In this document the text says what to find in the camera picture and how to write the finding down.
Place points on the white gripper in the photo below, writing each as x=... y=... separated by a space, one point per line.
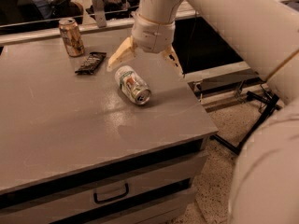
x=152 y=34

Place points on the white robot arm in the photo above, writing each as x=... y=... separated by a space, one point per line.
x=265 y=34

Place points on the white green 7up can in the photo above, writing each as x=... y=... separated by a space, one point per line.
x=132 y=85

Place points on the metal railing with posts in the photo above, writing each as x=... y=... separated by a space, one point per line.
x=20 y=20

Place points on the black metal stand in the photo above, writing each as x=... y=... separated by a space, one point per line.
x=269 y=103

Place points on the grey table with drawers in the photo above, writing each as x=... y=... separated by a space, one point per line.
x=64 y=136

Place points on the black drawer handle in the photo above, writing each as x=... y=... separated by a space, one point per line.
x=112 y=195

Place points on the orange gold soda can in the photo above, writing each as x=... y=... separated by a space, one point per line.
x=71 y=36

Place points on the grey low bench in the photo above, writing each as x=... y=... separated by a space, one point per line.
x=220 y=76

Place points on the person in blue shirt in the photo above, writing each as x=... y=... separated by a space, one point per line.
x=48 y=11

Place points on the dark chocolate bar wrapper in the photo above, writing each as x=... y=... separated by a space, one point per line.
x=91 y=64

